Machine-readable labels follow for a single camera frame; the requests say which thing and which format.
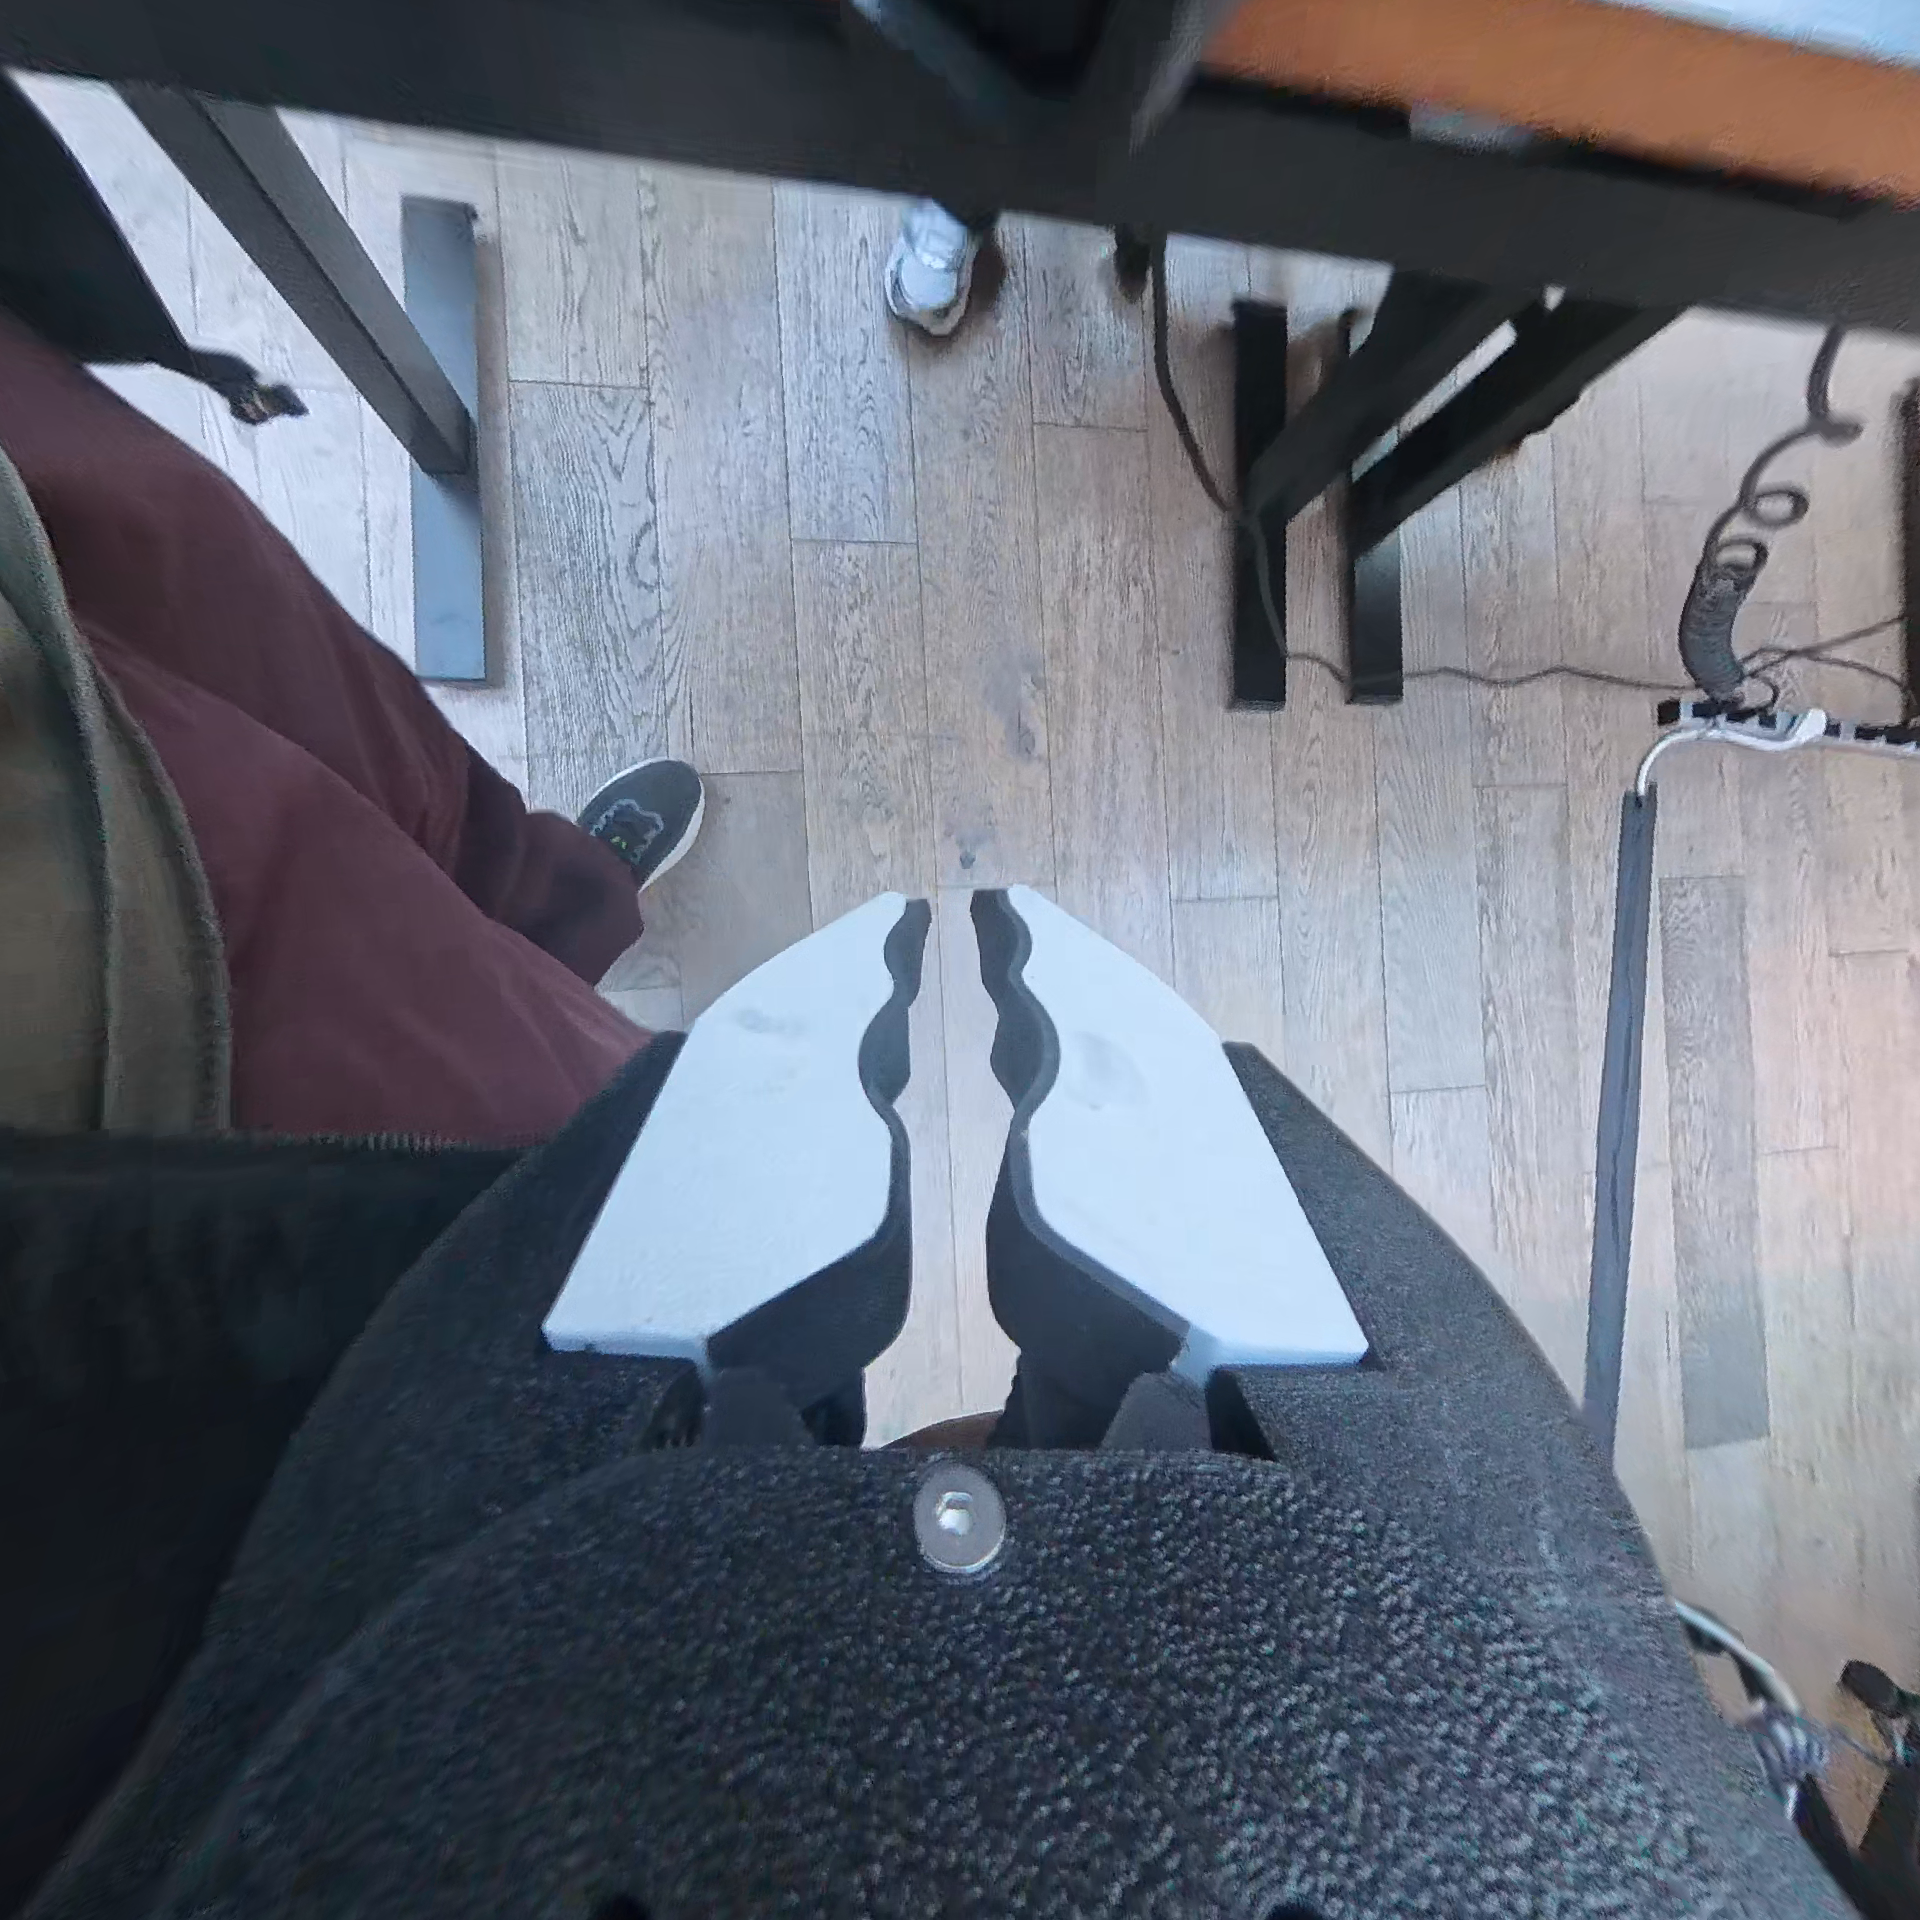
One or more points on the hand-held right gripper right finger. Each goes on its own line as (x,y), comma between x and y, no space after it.
(1185,1201)

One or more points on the black metal desk leg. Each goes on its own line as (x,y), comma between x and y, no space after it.
(1372,629)
(446,570)
(1259,629)

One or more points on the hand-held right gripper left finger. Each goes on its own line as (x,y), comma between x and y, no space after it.
(735,1155)

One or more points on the white power strip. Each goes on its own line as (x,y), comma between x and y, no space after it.
(1787,727)

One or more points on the wooden desk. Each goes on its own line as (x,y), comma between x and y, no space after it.
(1501,77)

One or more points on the person's dark grey shoe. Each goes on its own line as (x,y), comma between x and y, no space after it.
(646,820)

